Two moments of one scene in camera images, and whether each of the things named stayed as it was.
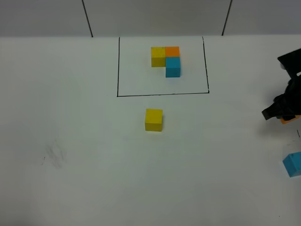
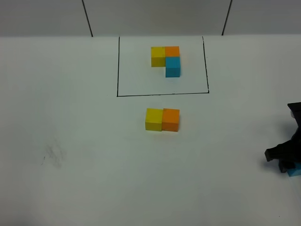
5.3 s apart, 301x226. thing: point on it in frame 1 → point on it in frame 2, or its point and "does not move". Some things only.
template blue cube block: [173, 67] does not move
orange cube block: [283, 122] → [170, 120]
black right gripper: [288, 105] → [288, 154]
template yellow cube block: [158, 57] does not move
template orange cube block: [172, 52] does not move
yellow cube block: [153, 121] does not move
